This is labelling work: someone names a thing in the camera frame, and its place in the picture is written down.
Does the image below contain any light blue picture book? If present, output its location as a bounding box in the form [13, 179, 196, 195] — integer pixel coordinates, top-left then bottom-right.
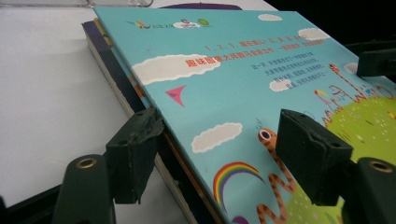
[92, 7, 396, 224]

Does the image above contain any purple paperback book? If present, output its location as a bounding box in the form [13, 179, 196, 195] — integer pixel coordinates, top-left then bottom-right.
[81, 2, 244, 224]

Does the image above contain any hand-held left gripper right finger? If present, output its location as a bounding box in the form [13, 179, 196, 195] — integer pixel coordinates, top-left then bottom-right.
[275, 108, 355, 207]

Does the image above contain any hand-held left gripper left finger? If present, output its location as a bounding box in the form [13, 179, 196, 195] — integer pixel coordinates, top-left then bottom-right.
[106, 106, 164, 205]

